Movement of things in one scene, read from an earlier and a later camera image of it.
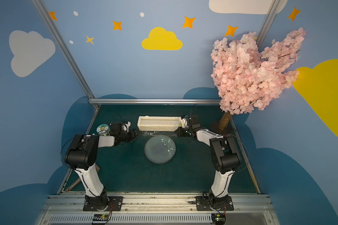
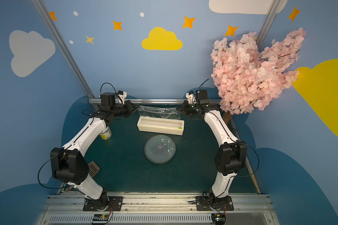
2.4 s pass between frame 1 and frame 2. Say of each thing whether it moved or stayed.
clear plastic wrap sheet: moved
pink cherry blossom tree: stayed
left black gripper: moved
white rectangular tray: stayed
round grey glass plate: stayed
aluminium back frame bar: stayed
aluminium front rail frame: stayed
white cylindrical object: moved
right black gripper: moved
